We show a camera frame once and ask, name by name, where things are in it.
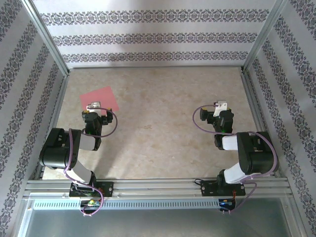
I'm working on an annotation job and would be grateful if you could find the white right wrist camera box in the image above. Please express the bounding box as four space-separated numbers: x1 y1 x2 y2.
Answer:
212 99 228 118

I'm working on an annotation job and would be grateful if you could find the grey slotted cable duct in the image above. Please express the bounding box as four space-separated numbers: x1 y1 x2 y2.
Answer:
32 199 220 210

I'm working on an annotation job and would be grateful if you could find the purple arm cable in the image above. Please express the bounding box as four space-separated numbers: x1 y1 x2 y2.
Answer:
193 105 279 215
63 107 119 218

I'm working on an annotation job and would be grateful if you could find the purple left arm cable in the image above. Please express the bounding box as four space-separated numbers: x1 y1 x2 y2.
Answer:
63 107 119 218

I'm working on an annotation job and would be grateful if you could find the grey metal panel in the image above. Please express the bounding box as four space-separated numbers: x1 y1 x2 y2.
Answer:
17 197 304 237

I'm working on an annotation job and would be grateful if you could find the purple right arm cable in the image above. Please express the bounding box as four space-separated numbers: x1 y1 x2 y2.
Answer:
193 105 279 215

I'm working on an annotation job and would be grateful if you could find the aluminium side rail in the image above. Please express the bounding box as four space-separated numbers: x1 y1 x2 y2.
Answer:
33 74 70 180
240 71 282 178

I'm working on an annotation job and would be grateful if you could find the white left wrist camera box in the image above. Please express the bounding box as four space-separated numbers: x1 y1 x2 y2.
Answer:
86 101 102 115

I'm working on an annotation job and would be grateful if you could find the small electronics board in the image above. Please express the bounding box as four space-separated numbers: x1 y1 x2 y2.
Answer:
80 199 102 208
218 198 237 207

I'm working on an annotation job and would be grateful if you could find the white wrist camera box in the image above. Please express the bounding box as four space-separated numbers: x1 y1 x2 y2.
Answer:
212 99 228 118
86 101 102 115

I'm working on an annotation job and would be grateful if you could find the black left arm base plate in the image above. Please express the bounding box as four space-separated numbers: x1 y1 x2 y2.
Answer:
69 181 115 198

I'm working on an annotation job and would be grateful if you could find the pink square paper sheet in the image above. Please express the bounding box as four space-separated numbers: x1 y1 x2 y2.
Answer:
79 85 119 113

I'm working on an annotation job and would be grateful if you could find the thin aluminium wall rail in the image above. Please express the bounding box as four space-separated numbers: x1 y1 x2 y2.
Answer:
66 64 245 71

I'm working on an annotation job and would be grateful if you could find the long aluminium mounting rail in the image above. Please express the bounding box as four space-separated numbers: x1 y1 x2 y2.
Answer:
23 179 293 198

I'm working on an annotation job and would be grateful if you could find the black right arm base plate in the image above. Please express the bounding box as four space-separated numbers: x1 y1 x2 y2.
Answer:
200 180 246 198

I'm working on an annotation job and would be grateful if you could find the aluminium frame post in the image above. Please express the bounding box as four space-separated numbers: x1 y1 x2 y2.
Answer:
241 0 289 75
21 0 71 77

